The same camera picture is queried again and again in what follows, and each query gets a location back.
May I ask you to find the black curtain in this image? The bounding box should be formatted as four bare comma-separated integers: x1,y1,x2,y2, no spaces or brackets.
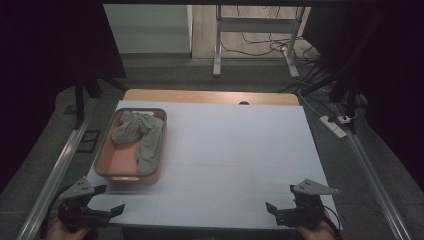
303,0,424,191
0,0,128,194

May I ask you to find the black tripod stand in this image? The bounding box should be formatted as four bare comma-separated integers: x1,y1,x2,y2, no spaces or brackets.
328,66,368,135
73,74,129,131

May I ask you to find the white power strip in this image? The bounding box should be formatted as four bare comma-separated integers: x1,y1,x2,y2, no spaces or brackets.
319,114,348,140

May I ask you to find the orange basket with grey rim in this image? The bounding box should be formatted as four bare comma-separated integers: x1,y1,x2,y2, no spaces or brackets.
93,107,168,186

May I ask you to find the aluminium floor rail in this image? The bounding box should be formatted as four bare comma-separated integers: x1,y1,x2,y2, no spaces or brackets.
333,103,413,240
16,99,98,240

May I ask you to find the grey garment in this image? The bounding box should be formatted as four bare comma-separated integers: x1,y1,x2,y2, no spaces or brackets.
110,110,165,175

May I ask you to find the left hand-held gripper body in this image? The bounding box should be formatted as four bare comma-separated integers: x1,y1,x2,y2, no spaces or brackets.
57,175,112,234

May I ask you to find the white table cover sheet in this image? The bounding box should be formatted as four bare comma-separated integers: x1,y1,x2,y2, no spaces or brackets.
85,100,344,231

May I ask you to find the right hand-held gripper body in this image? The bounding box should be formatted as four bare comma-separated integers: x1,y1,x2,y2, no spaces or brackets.
275,178,341,231

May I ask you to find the person's right hand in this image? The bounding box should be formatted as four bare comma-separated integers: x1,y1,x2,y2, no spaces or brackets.
294,213,338,240

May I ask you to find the person's left hand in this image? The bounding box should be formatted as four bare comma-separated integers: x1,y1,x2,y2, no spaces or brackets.
44,216,91,240

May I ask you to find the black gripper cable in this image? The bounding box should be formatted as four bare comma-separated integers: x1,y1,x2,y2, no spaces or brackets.
322,203,344,240
39,186,73,240

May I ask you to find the white metal stand frame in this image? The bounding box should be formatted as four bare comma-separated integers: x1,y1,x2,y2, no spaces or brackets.
212,4,306,79

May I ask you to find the dark floor outlet frame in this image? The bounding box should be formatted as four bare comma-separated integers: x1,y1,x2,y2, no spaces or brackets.
77,129,101,154

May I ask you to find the tangle of black floor cables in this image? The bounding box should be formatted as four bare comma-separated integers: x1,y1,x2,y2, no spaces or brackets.
219,4,323,66

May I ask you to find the white cabinet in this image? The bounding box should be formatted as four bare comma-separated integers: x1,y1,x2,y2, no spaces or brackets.
103,3,194,55

